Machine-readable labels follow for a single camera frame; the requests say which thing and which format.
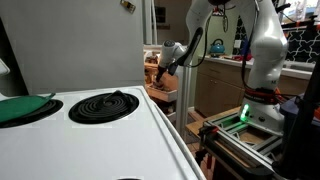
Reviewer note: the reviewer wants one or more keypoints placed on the wooden work table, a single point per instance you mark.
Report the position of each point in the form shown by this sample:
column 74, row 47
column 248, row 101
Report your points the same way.
column 195, row 127

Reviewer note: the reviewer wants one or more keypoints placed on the aluminium frame base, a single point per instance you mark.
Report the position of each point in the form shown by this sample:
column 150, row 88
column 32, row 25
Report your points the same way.
column 233, row 146

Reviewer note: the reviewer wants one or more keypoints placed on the small red kitchen item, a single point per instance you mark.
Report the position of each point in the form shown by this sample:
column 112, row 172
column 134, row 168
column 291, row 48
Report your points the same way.
column 238, row 58

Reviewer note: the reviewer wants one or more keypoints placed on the white wall switch plate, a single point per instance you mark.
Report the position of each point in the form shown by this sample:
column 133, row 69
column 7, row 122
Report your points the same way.
column 237, row 44

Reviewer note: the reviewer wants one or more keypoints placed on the dark blue bag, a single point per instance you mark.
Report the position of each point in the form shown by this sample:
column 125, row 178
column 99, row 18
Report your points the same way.
column 293, row 110

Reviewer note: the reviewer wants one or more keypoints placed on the white refrigerator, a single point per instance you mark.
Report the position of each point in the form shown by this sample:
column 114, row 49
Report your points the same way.
column 66, row 50

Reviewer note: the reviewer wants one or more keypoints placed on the white electric stove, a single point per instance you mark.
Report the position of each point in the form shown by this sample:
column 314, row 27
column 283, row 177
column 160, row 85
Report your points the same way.
column 100, row 150

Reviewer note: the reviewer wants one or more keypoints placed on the black camera stand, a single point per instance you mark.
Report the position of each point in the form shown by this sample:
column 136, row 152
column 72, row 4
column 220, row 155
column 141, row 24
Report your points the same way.
column 303, row 133

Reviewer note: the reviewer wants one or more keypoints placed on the teal kettle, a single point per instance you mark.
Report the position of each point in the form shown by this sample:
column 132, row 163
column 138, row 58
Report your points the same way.
column 217, row 49

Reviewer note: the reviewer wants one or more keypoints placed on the wooden kitchen cabinet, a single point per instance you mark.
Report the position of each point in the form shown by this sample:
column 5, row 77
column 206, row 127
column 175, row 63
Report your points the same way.
column 216, row 90

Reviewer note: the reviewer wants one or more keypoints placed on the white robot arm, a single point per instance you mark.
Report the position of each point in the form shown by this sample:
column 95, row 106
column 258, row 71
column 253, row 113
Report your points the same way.
column 266, row 43

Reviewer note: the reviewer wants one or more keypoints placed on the black coil burner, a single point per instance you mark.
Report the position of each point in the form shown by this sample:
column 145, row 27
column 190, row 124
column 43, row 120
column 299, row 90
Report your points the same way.
column 50, row 110
column 100, row 111

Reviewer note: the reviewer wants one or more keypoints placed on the black white patterned panel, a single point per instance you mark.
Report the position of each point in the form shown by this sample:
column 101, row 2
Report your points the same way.
column 300, row 46

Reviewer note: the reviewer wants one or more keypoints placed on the orange black clamp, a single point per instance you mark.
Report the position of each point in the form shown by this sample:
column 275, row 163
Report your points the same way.
column 204, row 133

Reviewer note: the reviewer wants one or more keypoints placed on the gold black fridge magnet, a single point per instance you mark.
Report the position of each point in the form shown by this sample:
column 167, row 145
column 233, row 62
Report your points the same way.
column 128, row 6

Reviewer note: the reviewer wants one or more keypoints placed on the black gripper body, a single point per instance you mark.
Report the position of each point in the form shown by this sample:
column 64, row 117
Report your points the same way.
column 161, row 73

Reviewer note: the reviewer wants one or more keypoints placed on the white fridge door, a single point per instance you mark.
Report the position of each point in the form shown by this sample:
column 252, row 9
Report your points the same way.
column 183, row 100

